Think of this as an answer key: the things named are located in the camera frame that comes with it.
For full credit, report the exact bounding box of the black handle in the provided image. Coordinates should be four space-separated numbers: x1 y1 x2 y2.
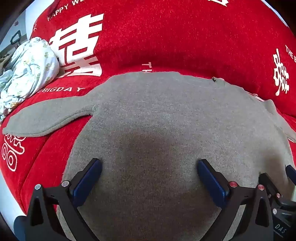
10 31 22 47

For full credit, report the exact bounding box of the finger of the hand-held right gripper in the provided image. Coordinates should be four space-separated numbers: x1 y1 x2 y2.
259 173 282 205
285 165 296 183

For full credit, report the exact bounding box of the white floral cloth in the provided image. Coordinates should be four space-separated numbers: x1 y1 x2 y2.
0 37 59 121

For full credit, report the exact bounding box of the dark cloth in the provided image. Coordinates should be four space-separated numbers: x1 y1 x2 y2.
13 215 28 241

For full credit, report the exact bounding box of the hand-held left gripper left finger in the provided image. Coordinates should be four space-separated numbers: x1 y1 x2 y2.
25 158 102 241

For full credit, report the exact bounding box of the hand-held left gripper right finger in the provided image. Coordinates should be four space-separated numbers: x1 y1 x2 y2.
198 159 274 241

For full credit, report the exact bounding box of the red printed blanket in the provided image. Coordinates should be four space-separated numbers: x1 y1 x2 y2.
0 0 296 216

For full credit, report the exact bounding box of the grey knit sweater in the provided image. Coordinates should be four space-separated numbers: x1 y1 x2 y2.
2 71 296 241

